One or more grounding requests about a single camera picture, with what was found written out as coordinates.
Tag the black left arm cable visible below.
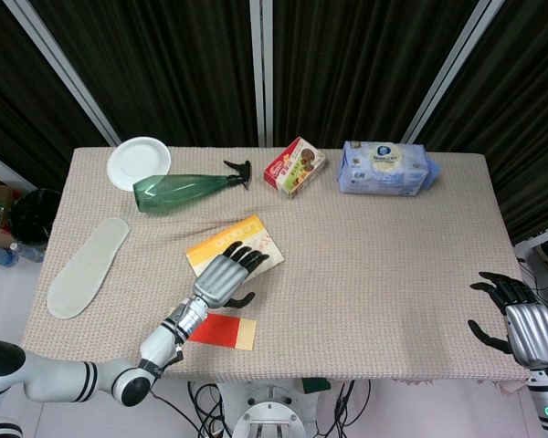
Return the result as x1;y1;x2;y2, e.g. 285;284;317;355
148;385;202;433

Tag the green clamp under table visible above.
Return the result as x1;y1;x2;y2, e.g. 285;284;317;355
300;377;332;394

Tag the black cable bundle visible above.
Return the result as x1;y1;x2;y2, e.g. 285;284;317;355
186;381;232;438
314;379;372;438

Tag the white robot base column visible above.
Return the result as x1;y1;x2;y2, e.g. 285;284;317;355
218;381;319;438

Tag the blue wet wipes pack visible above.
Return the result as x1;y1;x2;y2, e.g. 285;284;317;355
337;140;441;198

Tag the black pleated curtain panel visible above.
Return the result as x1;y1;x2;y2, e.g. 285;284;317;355
415;0;548;245
26;0;259;147
271;0;485;150
0;0;111;193

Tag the yellow and white notebook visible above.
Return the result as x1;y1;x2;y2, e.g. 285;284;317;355
185;214;285;279

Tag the red and gold bookmark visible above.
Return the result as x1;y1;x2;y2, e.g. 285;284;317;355
187;313;258;351

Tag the white partition post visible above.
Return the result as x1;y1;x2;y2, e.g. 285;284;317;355
249;0;275;148
401;0;506;145
2;0;121;147

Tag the white paper plate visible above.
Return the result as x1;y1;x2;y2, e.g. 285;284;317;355
106;136;172;191

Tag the clear plastic water bottle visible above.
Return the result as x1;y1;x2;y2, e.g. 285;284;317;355
6;240;46;264

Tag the red cookie box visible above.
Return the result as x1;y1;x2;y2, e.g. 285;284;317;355
263;136;327;200

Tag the grey shoe insole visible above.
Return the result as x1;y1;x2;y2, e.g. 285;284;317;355
46;216;131;320

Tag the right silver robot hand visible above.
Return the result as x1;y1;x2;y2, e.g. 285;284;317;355
469;271;548;369

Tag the white machine with black opening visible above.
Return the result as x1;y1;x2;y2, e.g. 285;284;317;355
513;227;548;284

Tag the green plastic spray bottle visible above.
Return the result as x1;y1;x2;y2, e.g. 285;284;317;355
132;159;253;214

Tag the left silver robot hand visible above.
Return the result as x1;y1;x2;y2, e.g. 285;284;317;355
192;241;270;318

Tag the beige woven tablecloth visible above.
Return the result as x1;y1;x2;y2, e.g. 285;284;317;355
20;145;531;393

